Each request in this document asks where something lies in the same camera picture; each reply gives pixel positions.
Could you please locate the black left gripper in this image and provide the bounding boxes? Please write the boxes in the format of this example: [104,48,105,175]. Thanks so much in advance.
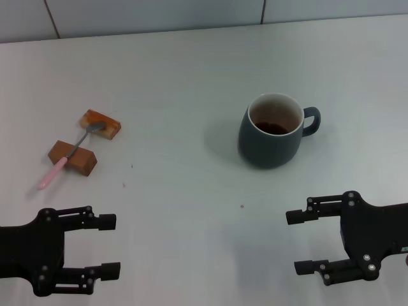
[0,205,122,298]

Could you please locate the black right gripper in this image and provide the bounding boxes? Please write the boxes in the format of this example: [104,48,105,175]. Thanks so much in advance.
[285,191,408,287]

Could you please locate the pink handled metal spoon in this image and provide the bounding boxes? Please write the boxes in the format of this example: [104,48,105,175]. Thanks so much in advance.
[37,121,107,191]

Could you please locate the dark grey ceramic mug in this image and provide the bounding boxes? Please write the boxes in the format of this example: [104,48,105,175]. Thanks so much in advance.
[238,92,321,170]

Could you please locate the dark brown arched wooden block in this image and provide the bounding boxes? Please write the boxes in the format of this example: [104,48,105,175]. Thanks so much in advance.
[47,140,98,177]

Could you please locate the light stained wooden block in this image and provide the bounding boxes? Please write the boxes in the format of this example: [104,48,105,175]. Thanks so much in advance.
[78,109,122,140]

